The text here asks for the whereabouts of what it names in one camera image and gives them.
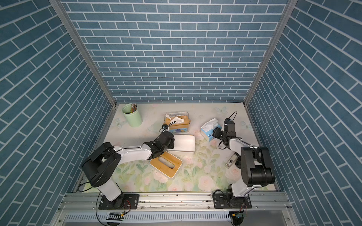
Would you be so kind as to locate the green pencil cup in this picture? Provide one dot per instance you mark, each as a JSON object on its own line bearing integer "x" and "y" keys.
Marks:
{"x": 134, "y": 119}

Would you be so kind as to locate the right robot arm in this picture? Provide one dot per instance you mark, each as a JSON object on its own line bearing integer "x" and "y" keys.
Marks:
{"x": 255, "y": 164}

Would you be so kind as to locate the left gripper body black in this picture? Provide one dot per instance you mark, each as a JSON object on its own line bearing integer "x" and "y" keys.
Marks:
{"x": 170, "y": 145}

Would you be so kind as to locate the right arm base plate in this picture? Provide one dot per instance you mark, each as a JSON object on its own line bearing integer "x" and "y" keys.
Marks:
{"x": 226, "y": 200}

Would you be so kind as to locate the bundle of coloured pencils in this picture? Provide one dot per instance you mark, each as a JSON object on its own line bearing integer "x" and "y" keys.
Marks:
{"x": 133, "y": 107}

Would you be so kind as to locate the white plastic box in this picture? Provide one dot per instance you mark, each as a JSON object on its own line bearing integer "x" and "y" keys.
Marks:
{"x": 184, "y": 145}

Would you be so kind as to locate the aluminium mounting rail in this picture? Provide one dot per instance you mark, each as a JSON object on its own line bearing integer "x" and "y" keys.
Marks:
{"x": 176, "y": 201}

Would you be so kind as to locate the white box with bamboo lid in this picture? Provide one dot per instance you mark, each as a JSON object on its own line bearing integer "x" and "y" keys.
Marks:
{"x": 167, "y": 164}

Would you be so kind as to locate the bamboo lid with slot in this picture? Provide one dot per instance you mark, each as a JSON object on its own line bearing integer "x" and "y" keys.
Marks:
{"x": 178, "y": 121}

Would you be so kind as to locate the small grey remote device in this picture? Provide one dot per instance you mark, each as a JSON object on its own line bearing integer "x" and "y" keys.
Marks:
{"x": 232, "y": 160}

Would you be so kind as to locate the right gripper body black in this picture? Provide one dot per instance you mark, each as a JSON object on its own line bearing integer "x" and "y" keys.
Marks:
{"x": 219, "y": 134}

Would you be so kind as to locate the clear plastic tissue box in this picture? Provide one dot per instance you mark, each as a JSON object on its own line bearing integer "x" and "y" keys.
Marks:
{"x": 178, "y": 123}

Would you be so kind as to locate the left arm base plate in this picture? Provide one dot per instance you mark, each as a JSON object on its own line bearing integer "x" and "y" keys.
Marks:
{"x": 126, "y": 201}

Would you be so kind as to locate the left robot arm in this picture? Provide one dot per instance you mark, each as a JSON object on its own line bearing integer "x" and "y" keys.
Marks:
{"x": 102, "y": 163}

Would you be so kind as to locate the blue tissue pack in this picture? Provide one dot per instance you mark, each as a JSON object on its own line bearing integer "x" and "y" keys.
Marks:
{"x": 207, "y": 129}
{"x": 176, "y": 120}

